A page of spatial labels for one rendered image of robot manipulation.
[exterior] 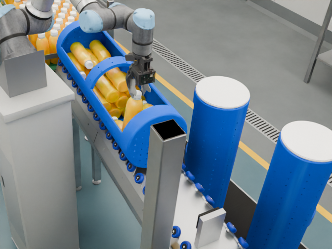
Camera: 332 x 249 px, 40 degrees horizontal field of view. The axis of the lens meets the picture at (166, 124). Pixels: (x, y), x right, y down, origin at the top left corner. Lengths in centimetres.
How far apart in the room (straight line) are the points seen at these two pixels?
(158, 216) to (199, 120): 124
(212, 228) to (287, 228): 75
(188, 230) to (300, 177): 61
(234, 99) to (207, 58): 240
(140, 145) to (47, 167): 58
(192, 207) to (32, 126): 77
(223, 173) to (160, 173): 153
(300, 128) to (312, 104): 213
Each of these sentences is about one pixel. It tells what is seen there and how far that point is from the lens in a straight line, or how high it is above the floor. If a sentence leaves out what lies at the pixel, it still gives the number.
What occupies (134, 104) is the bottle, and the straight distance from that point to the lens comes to 179.
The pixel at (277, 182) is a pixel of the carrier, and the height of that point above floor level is 83.
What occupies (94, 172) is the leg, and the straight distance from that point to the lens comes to 309.
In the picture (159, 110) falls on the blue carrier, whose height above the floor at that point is 123.
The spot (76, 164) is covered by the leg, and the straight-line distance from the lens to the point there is 297.
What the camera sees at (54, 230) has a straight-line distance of 259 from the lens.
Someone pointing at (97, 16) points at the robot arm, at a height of 164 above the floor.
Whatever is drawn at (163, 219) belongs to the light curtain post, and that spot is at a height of 144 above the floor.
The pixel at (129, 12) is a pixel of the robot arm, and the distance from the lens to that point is 164.
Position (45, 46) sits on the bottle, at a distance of 262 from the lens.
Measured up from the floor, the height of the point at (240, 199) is 15.
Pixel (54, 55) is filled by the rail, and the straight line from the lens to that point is 265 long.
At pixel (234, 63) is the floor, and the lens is 463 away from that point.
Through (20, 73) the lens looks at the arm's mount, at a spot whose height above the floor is 125.
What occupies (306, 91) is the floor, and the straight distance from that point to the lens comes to 448.
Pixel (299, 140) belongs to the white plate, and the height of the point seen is 104.
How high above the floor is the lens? 231
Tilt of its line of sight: 39 degrees down
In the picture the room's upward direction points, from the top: 6 degrees clockwise
